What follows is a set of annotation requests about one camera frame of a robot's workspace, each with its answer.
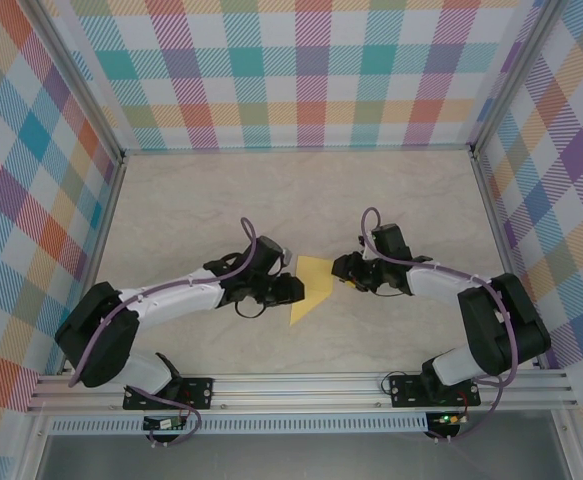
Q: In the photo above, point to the grey metal panel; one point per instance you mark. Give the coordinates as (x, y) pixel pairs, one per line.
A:
(296, 457)

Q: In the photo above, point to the aluminium frame post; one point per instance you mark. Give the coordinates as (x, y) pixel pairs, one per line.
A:
(76, 80)
(516, 75)

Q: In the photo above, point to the yellow square paper sheet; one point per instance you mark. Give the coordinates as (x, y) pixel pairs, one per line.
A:
(316, 295)

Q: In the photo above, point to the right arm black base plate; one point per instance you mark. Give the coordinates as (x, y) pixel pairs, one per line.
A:
(406, 390)

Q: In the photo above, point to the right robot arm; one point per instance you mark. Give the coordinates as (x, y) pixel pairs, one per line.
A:
(501, 325)

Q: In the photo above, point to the aluminium mounting rail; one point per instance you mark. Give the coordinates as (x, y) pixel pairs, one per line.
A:
(296, 392)

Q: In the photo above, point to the small circuit board with LED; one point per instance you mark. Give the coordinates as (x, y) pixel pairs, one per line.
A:
(448, 419)

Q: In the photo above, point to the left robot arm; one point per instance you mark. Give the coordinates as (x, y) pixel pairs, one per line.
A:
(171, 305)

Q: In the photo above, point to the aluminium side rail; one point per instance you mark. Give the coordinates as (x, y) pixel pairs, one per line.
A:
(503, 250)
(96, 260)

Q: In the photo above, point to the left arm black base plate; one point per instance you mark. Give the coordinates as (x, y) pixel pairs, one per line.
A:
(198, 392)

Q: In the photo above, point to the small green circuit board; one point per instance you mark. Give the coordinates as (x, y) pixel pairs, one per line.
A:
(163, 424)

